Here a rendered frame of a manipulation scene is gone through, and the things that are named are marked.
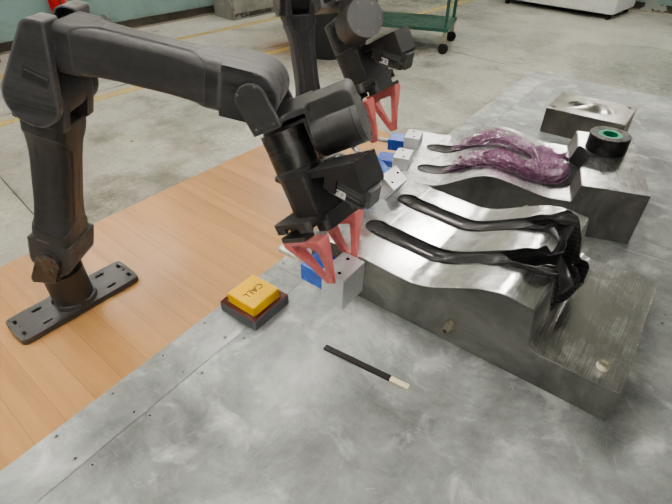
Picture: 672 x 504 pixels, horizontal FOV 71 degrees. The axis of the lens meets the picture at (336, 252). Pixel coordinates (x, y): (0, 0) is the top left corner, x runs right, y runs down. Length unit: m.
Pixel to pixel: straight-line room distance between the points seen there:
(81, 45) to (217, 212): 0.53
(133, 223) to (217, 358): 0.43
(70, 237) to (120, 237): 0.27
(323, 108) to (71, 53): 0.27
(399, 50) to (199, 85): 0.35
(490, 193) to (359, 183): 0.54
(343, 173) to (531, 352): 0.36
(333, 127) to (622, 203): 0.65
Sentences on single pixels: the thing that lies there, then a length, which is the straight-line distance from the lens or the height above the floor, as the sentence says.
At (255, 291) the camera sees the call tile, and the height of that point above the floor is 0.84.
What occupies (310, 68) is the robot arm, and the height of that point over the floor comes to 1.04.
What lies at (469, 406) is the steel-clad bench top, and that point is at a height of 0.80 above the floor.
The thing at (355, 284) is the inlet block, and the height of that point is 0.93.
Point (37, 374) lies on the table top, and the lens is 0.83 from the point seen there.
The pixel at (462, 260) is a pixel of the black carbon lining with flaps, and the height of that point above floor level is 0.89.
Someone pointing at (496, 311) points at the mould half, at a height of 0.90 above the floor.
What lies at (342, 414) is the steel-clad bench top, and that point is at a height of 0.80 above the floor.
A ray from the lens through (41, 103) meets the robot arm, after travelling 0.64.
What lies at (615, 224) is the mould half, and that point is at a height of 0.84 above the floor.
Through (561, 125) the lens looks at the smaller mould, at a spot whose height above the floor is 0.83.
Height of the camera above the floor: 1.36
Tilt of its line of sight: 39 degrees down
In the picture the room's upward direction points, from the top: straight up
